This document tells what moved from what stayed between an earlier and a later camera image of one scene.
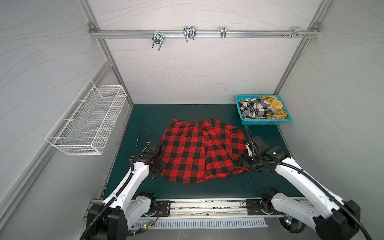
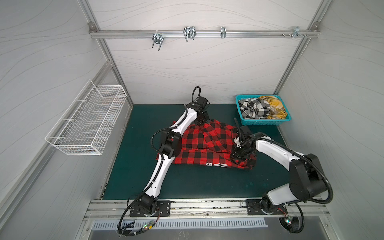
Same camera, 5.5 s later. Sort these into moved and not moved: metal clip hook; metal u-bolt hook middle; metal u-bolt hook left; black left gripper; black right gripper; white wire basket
Moved: black left gripper; black right gripper
Not moved: white wire basket; metal clip hook; metal u-bolt hook left; metal u-bolt hook middle
